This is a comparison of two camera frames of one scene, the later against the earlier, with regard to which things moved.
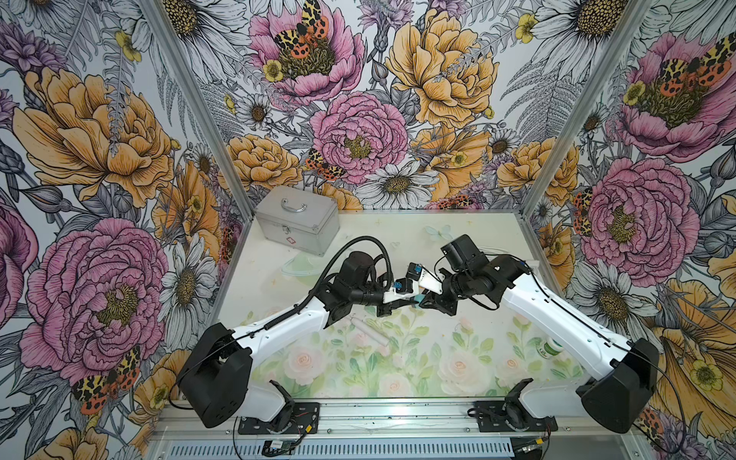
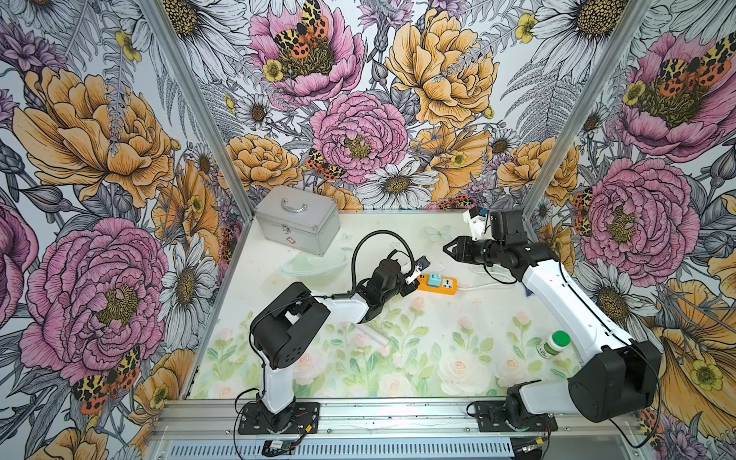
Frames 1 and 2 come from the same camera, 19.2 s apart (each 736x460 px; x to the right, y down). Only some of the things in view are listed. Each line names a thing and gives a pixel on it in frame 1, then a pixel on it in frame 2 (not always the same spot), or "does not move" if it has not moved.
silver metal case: [301, 218] does not move
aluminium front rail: [394, 433] does not move
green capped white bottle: [548, 348] does not move
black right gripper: [440, 305] to [459, 253]
